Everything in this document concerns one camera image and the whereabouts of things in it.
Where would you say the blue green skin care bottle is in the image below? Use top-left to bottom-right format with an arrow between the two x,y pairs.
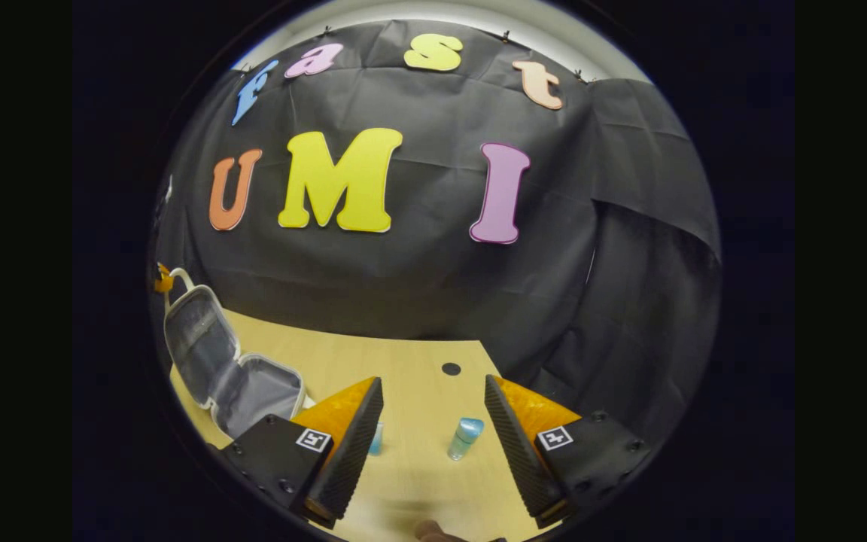
447,417 -> 485,461

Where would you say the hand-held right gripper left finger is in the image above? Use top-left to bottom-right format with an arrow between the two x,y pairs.
221,376 -> 385,530

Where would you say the white suitcase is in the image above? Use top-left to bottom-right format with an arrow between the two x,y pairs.
163,267 -> 314,440

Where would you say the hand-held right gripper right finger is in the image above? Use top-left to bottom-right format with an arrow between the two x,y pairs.
484,374 -> 653,529

